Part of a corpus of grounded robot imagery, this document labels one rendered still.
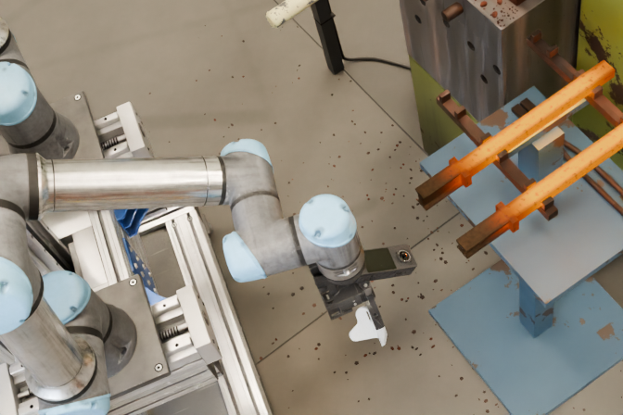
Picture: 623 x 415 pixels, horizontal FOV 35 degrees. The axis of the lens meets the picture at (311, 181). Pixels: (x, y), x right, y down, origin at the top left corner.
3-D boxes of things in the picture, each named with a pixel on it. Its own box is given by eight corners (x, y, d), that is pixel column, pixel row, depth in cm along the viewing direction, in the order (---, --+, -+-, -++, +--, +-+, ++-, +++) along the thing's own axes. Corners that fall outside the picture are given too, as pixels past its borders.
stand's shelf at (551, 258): (545, 308, 188) (545, 304, 186) (420, 167, 208) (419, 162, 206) (668, 220, 192) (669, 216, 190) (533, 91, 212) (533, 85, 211)
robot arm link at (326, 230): (287, 199, 143) (344, 182, 143) (301, 233, 152) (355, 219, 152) (298, 245, 139) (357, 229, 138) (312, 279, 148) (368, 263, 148)
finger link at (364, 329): (357, 355, 166) (338, 310, 163) (389, 341, 167) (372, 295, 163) (361, 364, 164) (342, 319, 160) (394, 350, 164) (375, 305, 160)
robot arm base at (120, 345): (70, 394, 185) (49, 376, 177) (54, 325, 193) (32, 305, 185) (146, 362, 186) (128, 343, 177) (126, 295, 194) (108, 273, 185)
